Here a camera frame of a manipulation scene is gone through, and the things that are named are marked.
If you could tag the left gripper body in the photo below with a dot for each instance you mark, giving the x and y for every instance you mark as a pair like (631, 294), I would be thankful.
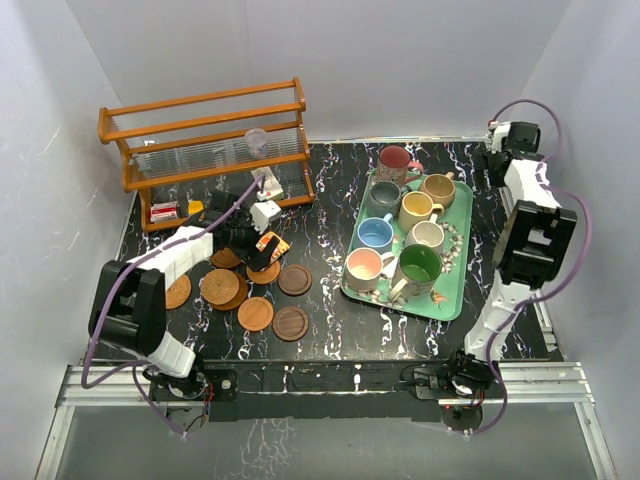
(243, 237)

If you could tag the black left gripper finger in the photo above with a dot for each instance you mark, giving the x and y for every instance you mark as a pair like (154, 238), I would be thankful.
(260, 255)
(219, 203)

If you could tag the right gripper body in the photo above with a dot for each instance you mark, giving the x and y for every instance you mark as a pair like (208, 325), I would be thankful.
(489, 161)

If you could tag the orange patterned card pack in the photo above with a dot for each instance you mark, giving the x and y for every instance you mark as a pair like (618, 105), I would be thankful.
(281, 244)

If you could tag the dark walnut coaster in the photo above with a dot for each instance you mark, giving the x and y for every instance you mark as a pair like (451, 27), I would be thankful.
(295, 280)
(290, 324)

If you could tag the orange wooden coaster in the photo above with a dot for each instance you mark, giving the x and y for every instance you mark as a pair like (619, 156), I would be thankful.
(266, 276)
(255, 314)

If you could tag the wooden shelf rack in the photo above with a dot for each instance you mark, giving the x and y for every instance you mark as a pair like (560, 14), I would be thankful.
(147, 165)

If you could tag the woven rattan coaster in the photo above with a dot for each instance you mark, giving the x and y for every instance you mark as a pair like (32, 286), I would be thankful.
(178, 293)
(219, 286)

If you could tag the green floral tray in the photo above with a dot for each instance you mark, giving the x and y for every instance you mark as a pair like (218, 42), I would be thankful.
(444, 302)

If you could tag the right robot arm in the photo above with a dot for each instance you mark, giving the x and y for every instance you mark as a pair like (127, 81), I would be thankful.
(535, 238)

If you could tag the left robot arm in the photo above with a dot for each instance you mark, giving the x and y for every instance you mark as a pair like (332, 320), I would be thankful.
(129, 308)

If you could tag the clear plastic cup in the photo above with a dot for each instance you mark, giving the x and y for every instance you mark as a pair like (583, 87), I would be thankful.
(256, 140)

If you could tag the yellow small block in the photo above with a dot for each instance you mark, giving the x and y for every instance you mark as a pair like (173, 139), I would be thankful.
(195, 206)

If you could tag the white green small box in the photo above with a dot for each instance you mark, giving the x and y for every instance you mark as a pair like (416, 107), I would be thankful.
(270, 188)

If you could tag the tan brown mug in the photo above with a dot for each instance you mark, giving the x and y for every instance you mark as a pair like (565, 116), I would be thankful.
(440, 188)

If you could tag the red white small box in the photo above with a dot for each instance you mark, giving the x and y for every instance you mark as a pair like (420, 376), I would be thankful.
(160, 212)

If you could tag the yellow mug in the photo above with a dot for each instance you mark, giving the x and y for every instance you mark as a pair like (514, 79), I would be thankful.
(417, 207)

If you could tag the white beige mug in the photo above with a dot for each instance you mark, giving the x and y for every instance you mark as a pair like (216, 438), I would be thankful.
(426, 233)

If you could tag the maroon mug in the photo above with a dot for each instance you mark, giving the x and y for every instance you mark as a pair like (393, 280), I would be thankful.
(396, 165)

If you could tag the pink mug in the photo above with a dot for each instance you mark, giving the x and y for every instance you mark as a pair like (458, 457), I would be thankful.
(365, 267)

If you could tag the grey mug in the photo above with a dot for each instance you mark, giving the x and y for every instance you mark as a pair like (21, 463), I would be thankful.
(385, 197)

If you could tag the blue mug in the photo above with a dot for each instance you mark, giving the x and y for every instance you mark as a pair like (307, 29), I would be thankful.
(376, 233)

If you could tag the green mug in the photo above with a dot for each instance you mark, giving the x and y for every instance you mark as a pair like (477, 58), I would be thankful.
(416, 272)

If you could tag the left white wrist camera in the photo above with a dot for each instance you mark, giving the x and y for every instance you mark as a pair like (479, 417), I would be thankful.
(263, 214)

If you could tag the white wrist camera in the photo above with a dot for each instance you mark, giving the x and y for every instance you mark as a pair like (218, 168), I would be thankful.
(263, 214)
(497, 135)

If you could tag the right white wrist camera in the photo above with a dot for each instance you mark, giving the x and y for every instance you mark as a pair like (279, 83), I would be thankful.
(497, 135)

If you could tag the black front base frame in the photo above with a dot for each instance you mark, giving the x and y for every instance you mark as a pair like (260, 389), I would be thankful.
(254, 389)

